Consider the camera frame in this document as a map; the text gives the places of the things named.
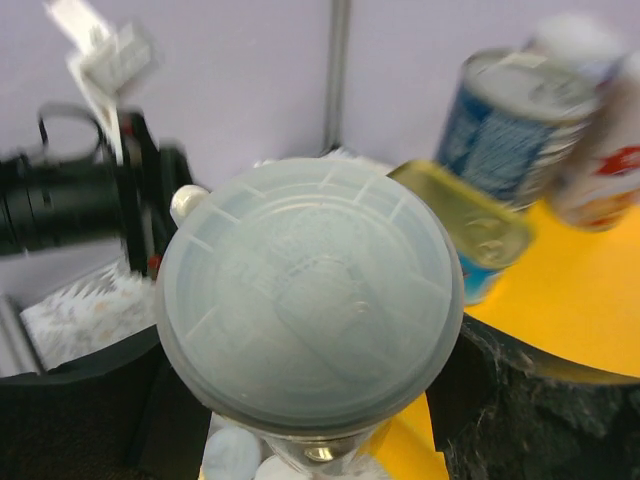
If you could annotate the blue labelled gold-top can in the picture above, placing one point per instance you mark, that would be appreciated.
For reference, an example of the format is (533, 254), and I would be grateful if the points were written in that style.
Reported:
(515, 118)

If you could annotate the left metal corner post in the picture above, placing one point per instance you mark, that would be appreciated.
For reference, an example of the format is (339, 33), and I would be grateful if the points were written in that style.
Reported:
(336, 70)

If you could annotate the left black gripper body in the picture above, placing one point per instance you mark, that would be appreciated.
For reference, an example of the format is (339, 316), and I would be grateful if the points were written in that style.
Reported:
(48, 203)

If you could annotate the gold rectangular tin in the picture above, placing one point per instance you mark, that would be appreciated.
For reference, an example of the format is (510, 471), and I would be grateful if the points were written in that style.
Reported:
(488, 236)

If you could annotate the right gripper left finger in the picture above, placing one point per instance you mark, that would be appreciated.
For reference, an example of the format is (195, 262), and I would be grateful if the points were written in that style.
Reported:
(119, 413)

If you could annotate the white red snack canister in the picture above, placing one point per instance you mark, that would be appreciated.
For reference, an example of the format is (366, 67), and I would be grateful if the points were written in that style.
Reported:
(600, 184)

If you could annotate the yellow wooden shelf cabinet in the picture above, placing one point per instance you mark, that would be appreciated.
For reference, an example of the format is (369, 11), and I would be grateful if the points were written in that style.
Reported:
(574, 294)

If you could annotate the white orange snack canister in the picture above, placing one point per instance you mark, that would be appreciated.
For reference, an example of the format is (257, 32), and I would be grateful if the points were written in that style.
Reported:
(580, 41)

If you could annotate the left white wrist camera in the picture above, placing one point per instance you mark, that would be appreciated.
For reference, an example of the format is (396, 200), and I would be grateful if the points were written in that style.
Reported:
(107, 61)

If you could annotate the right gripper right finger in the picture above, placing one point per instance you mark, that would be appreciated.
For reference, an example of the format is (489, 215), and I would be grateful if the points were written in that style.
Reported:
(503, 409)

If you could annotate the grey lid small can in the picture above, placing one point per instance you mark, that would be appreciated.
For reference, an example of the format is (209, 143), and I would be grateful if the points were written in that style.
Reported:
(308, 301)

